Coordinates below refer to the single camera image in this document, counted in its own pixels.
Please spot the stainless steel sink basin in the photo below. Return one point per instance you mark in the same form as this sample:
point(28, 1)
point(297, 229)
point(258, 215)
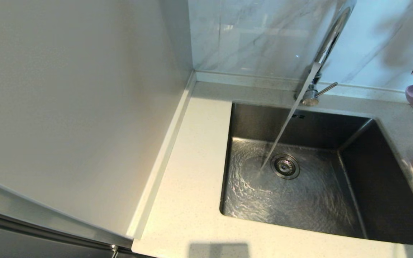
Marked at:
point(299, 204)

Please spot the chrome gooseneck faucet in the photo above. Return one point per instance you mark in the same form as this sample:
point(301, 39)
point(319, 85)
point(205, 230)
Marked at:
point(330, 39)

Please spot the running tap water stream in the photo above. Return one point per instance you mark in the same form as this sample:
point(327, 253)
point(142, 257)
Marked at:
point(292, 111)

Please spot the round metal drain strainer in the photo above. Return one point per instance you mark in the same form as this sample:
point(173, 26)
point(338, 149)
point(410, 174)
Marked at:
point(285, 166)

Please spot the white tall cabinet side panel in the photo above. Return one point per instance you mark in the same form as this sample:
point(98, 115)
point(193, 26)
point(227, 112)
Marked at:
point(84, 107)

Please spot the stainless steel appliance front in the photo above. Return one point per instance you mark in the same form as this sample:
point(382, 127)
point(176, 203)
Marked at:
point(31, 243)

